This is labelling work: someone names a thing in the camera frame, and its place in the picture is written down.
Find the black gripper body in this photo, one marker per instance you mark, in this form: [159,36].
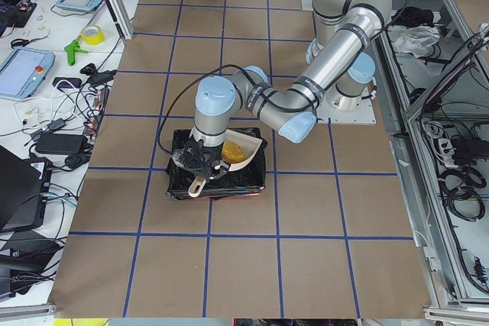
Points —
[209,155]

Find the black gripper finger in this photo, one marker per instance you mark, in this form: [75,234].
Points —
[201,177]
[220,170]

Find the beige plastic dustpan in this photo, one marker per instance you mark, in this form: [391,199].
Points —
[250,145]

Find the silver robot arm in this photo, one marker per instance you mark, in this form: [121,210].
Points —
[344,29]

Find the black lined trash bin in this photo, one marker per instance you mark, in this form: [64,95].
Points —
[247,181]

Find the yellow tape roll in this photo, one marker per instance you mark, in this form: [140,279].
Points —
[92,35]

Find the green plastic clamp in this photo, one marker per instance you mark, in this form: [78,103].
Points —
[71,50]

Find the black power adapter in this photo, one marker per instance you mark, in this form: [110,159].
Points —
[61,144]

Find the black laptop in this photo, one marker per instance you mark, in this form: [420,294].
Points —
[23,183]

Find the black scissors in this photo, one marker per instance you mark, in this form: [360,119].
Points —
[21,42]

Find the blue teach pendant near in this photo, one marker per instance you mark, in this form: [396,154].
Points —
[23,71]

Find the white crumpled cloth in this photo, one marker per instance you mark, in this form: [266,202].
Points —
[417,40]

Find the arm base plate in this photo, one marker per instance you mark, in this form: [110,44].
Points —
[348,102]
[306,5]

